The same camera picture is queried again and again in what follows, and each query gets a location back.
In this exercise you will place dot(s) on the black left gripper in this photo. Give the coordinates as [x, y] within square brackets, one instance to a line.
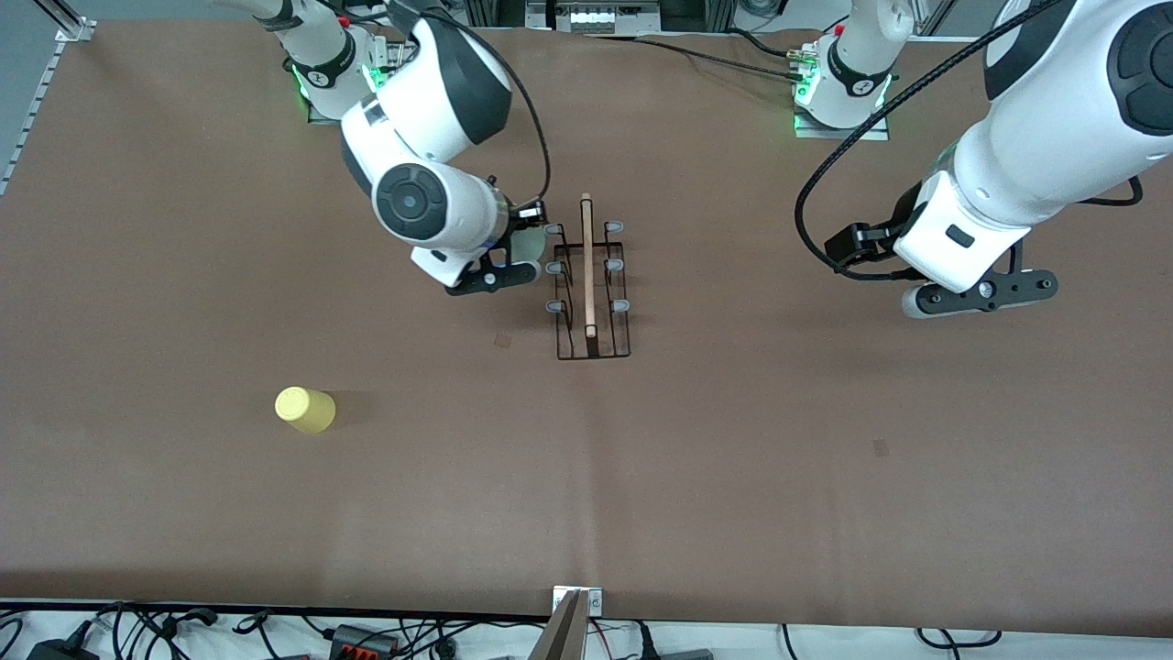
[900, 221]

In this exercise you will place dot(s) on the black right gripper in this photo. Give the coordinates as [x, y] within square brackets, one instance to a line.
[523, 216]

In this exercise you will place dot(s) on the pale green plastic cup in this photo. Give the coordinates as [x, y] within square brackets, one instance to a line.
[530, 246]

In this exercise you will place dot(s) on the yellow plastic cup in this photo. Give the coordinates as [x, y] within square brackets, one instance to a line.
[307, 410]

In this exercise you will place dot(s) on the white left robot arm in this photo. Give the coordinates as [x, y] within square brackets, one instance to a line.
[1035, 156]

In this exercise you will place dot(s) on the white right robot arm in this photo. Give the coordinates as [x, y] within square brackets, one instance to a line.
[431, 110]

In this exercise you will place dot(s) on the white control box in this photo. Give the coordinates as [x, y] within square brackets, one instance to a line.
[605, 16]

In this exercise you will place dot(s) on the white power strip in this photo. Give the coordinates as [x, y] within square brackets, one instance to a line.
[394, 7]

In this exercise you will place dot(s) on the brown paper table cover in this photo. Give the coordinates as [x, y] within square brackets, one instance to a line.
[586, 477]

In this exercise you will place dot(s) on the grey orange connector block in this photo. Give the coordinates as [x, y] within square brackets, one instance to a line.
[365, 640]

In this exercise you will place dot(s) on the black power adapter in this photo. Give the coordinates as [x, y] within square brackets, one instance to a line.
[60, 651]

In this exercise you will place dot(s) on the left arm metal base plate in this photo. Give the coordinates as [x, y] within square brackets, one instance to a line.
[843, 133]

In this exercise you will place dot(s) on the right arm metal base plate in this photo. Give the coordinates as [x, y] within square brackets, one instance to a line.
[400, 46]

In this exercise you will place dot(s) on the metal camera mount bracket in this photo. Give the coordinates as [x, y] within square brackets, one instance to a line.
[568, 628]

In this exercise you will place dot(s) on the aluminium side rail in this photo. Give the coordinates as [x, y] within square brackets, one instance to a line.
[27, 119]

